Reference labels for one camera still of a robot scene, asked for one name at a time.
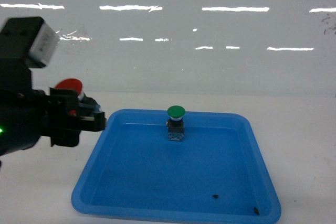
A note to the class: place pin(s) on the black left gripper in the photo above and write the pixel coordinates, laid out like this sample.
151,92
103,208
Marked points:
60,122

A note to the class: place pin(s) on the red mushroom push button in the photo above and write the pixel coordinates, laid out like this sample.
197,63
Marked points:
73,84

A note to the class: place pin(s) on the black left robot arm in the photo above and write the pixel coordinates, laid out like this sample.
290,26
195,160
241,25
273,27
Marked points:
28,114

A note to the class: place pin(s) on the green mushroom push button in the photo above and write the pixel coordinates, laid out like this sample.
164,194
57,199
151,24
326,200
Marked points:
175,123

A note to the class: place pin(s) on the blue plastic tray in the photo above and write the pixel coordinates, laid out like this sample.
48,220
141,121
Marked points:
135,171

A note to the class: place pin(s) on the small dark debris chip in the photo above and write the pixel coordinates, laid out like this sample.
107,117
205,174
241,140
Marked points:
256,211

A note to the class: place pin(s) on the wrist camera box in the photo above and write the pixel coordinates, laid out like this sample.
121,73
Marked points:
28,39

